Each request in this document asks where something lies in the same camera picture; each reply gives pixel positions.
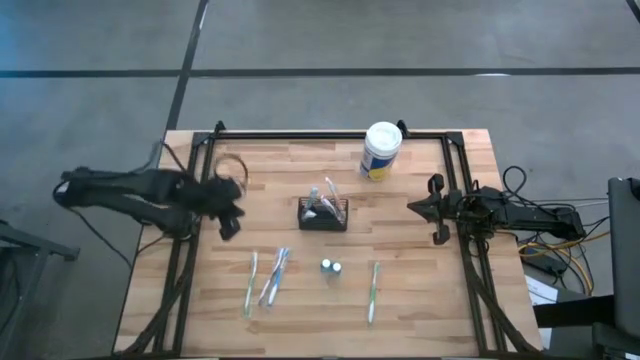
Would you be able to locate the black monitor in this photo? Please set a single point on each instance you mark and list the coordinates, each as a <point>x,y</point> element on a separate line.
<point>625,250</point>

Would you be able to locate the white paper sheet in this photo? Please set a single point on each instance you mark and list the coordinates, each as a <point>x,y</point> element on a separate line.
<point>540,290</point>

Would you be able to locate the white blue toothbrush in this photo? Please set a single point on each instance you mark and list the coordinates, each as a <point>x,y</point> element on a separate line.
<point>267,285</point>

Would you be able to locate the black bench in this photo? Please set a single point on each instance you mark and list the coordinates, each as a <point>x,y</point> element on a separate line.
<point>575,310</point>

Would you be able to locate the green toothbrush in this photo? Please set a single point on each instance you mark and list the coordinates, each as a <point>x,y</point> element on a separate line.
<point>373,290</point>
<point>251,280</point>

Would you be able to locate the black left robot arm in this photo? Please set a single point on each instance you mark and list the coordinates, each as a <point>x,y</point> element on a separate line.
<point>125,182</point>

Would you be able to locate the clear toothbrush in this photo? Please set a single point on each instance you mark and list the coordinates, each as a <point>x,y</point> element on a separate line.
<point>327,204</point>

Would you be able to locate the black power brick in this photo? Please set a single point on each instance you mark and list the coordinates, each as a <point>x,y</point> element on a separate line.
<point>545,262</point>

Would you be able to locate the small teal mouthwash bottle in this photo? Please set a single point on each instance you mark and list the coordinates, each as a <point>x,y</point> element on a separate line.
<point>336,267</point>
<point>326,263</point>

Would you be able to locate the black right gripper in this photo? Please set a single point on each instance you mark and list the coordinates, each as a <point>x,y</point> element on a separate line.
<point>452,207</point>

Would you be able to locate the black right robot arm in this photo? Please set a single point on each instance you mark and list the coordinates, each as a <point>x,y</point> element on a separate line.
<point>525,217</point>

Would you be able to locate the blue yellow wipes canister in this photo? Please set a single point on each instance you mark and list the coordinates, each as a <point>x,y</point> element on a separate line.
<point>382,145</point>

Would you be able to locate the dark blue toothbrush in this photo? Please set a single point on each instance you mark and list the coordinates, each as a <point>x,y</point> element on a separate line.
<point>311,199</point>

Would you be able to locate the black aluminium table frame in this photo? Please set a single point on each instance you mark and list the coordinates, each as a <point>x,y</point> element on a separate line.
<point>325,135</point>

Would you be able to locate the purple toothbrush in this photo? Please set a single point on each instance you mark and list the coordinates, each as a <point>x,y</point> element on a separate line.
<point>334,192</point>

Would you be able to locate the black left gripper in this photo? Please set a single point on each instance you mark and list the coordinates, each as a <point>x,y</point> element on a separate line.
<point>220,200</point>

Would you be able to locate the black metal stand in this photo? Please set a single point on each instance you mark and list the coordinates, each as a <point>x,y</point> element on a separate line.
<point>50,248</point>

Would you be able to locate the black frame clamp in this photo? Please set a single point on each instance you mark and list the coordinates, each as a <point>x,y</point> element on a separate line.
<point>402,127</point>
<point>219,126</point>

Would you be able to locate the light blue toothbrush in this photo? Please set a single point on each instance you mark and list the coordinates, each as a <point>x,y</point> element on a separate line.
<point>281,270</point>

